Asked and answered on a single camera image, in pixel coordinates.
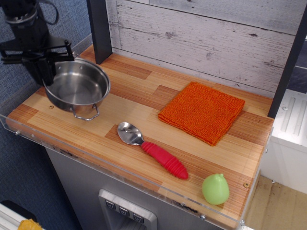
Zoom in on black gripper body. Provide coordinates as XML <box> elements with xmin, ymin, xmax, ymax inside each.
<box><xmin>0</xmin><ymin>19</ymin><xmax>74</xmax><ymax>64</ymax></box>

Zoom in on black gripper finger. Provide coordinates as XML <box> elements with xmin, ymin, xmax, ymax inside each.
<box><xmin>39</xmin><ymin>58</ymin><xmax>56</xmax><ymax>86</ymax></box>
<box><xmin>23</xmin><ymin>59</ymin><xmax>43</xmax><ymax>84</ymax></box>

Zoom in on stainless steel pot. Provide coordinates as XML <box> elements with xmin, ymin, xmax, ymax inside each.
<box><xmin>43</xmin><ymin>57</ymin><xmax>111</xmax><ymax>121</ymax></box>

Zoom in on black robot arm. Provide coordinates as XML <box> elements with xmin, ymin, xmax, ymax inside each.
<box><xmin>0</xmin><ymin>0</ymin><xmax>74</xmax><ymax>86</ymax></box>

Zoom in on grey toy fridge cabinet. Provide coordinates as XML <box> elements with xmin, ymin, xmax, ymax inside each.
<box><xmin>47</xmin><ymin>149</ymin><xmax>219</xmax><ymax>230</ymax></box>

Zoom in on yellow object at corner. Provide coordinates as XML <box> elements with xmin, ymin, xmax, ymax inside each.
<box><xmin>17</xmin><ymin>219</ymin><xmax>42</xmax><ymax>230</ymax></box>

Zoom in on silver dispenser button panel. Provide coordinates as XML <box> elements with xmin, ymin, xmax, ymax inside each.
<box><xmin>98</xmin><ymin>189</ymin><xmax>158</xmax><ymax>230</ymax></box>

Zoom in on orange knitted cloth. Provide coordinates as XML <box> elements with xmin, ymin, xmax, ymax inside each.
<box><xmin>158</xmin><ymin>82</ymin><xmax>245</xmax><ymax>146</ymax></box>

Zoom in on green plastic pear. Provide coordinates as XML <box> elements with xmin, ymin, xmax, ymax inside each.
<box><xmin>202</xmin><ymin>173</ymin><xmax>230</xmax><ymax>205</ymax></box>

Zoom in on white ridged side counter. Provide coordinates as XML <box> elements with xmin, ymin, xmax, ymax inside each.
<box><xmin>260</xmin><ymin>90</ymin><xmax>307</xmax><ymax>193</ymax></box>

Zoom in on black cable loop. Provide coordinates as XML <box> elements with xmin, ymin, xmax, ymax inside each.
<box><xmin>38</xmin><ymin>0</ymin><xmax>59</xmax><ymax>26</ymax></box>

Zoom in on dark left support post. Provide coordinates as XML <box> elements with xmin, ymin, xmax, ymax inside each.
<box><xmin>86</xmin><ymin>0</ymin><xmax>113</xmax><ymax>64</ymax></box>

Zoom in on dark support post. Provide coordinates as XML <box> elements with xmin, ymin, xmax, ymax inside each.
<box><xmin>86</xmin><ymin>0</ymin><xmax>113</xmax><ymax>64</ymax></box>
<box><xmin>267</xmin><ymin>7</ymin><xmax>307</xmax><ymax>118</ymax></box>

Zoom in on red handled metal spoon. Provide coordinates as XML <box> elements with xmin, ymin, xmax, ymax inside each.
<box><xmin>118</xmin><ymin>122</ymin><xmax>189</xmax><ymax>180</ymax></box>

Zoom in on dark right support post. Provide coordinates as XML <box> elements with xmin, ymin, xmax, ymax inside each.
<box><xmin>267</xmin><ymin>7</ymin><xmax>307</xmax><ymax>118</ymax></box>

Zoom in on clear acrylic guard rail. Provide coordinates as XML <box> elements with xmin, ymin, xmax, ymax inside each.
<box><xmin>0</xmin><ymin>34</ymin><xmax>274</xmax><ymax>228</ymax></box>

